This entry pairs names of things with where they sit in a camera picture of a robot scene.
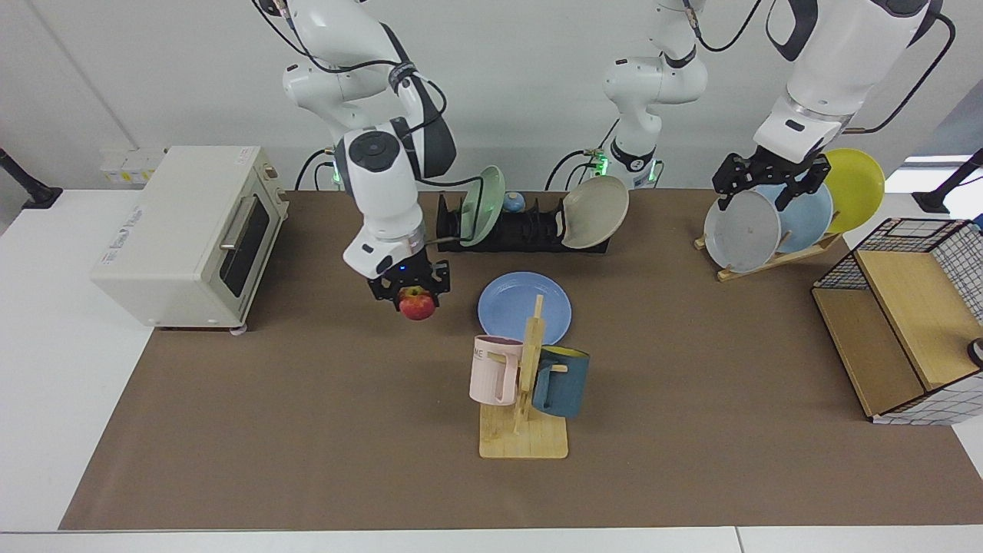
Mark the red yellow apple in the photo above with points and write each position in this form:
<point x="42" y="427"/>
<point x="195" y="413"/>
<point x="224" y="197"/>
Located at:
<point x="418" y="306"/>

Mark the light blue plate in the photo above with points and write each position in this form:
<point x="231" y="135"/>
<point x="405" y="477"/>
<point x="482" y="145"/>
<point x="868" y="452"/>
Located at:
<point x="810" y="219"/>

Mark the grey white plate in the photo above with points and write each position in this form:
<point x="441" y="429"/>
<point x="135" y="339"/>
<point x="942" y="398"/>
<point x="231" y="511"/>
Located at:
<point x="739" y="238"/>

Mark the yellow plate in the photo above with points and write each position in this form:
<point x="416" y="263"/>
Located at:
<point x="852" y="188"/>

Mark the wooden plate rack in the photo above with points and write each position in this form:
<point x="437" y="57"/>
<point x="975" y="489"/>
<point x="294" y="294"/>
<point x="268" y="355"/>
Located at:
<point x="768" y="263"/>

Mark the pale green plate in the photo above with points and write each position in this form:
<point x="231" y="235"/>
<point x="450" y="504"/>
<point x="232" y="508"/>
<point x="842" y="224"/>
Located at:
<point x="488" y="200"/>

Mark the black dish rack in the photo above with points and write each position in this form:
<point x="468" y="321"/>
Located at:
<point x="530" y="230"/>

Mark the beige plate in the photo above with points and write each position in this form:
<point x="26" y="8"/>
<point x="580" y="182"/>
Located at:
<point x="597" y="211"/>

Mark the pink cup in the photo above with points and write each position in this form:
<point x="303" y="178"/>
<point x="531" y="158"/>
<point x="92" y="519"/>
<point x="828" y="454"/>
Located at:
<point x="488" y="376"/>

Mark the small blue round thing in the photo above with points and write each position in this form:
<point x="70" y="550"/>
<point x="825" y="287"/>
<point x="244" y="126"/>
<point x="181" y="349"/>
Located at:
<point x="514" y="203"/>

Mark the black clamp stand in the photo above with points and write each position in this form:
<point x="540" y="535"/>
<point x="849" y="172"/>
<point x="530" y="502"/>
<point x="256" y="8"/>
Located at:
<point x="34" y="196"/>
<point x="941" y="198"/>

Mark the dark blue cup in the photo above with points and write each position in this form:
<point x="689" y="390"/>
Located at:
<point x="564" y="388"/>

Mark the wooden cup stand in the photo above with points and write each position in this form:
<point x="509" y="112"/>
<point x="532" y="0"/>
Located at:
<point x="524" y="442"/>

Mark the brown table cloth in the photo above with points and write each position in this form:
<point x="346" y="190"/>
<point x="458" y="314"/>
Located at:
<point x="307" y="445"/>

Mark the pale toaster oven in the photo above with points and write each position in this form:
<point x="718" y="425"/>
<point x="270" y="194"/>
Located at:
<point x="165" y="238"/>

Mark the dark round object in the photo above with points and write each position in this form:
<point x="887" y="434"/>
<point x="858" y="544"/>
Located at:
<point x="977" y="353"/>

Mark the white wall outlet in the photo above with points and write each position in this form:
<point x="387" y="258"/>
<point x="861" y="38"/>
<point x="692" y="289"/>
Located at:
<point x="127" y="165"/>

